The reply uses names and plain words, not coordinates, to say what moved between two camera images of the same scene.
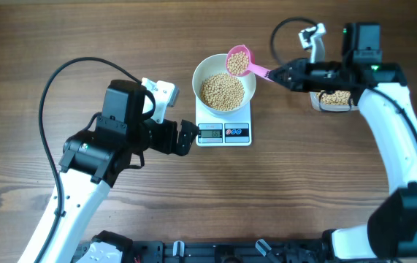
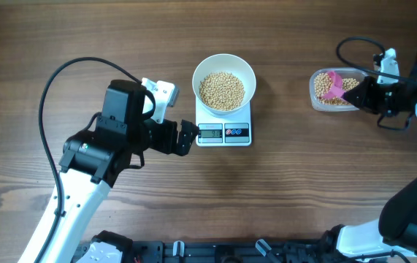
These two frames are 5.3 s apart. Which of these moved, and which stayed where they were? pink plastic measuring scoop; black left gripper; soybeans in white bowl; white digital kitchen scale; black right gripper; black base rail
Moved: black right gripper; pink plastic measuring scoop
Stayed: black base rail; soybeans in white bowl; white digital kitchen scale; black left gripper
